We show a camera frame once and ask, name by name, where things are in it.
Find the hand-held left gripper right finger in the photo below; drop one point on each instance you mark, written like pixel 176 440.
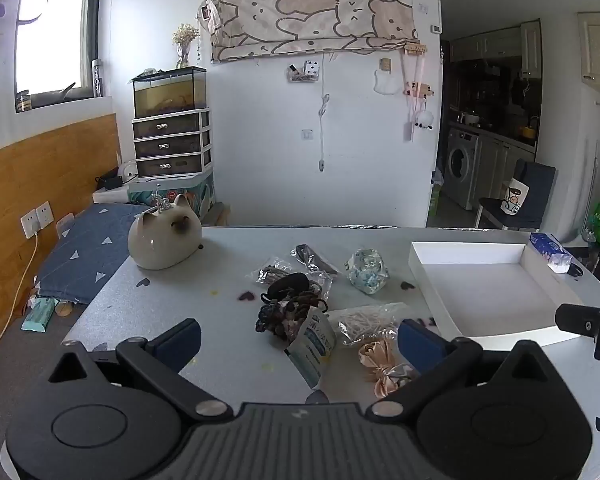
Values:
pixel 419 346

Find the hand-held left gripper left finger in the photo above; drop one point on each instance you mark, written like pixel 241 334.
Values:
pixel 180 342

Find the pink satin scrunchie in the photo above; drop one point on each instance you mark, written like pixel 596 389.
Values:
pixel 380 360

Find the white shallow tray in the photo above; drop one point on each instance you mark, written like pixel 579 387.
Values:
pixel 485 295

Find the blue print satin pouch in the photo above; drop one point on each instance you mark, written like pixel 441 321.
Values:
pixel 366 270

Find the black scrunchie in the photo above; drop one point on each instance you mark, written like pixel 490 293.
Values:
pixel 287 285

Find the bag of cotton swabs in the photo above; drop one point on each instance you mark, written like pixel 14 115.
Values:
pixel 365 322

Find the blue tissue pack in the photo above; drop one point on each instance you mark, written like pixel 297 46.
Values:
pixel 549 250

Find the cat-shaped ceramic holder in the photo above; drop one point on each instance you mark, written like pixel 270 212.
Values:
pixel 162 242

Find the white blue mask packet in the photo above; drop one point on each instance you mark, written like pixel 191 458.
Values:
pixel 312 345

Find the blue triangle print pillow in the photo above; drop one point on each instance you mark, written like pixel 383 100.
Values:
pixel 90 250

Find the dark blue chair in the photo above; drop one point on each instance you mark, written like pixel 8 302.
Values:
pixel 540 195

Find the printed tote bag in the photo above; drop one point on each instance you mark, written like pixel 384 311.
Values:
pixel 515 197

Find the packet of dark cloth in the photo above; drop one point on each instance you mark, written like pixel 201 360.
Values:
pixel 312 257

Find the metal ornament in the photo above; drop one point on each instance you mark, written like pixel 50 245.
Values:
pixel 160 200

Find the green tissue pack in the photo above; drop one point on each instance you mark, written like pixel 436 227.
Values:
pixel 37 315

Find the green carton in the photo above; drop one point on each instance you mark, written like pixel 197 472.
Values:
pixel 435 200

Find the printed storage box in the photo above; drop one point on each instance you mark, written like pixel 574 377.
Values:
pixel 190 192

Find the lower kitchen cabinet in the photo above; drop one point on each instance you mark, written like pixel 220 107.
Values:
pixel 500 170

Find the kitchen cabinet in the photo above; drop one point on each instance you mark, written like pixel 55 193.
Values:
pixel 530 45
pixel 500 170

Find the black electronic device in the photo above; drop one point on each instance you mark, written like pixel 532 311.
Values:
pixel 110 181

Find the white round device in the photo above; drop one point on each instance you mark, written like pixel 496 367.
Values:
pixel 128 172

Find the white washing machine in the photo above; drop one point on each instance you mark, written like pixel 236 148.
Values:
pixel 462 167

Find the yellow pot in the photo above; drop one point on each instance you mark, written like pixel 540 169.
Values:
pixel 527 132

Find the plastic drawer unit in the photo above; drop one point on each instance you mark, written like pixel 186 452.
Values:
pixel 167 145

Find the sheep plush toy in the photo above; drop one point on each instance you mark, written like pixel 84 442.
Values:
pixel 424 120

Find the white pot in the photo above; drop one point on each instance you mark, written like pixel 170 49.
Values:
pixel 470 119

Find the glass fish tank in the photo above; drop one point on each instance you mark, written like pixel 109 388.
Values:
pixel 170 95

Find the wooden hook rack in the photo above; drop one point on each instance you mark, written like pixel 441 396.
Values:
pixel 415 47
pixel 419 91

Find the white cat-shaped hanging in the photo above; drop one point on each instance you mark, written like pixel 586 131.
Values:
pixel 385 80

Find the slim bottle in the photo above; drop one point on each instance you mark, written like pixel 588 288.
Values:
pixel 96 77

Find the upper kitchen cabinet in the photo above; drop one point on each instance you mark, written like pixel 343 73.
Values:
pixel 530 45

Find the vase of dried flowers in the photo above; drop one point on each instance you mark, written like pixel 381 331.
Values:
pixel 185 42

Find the window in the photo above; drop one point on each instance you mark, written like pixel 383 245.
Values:
pixel 50 35

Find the bear print cloth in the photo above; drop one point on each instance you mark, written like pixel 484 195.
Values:
pixel 305 15

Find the white wall socket pair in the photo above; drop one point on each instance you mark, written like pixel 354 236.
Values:
pixel 36 220

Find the white wall switch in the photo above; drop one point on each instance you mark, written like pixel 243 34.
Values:
pixel 307 135

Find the clear wall organiser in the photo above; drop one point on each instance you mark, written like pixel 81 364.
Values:
pixel 305 72

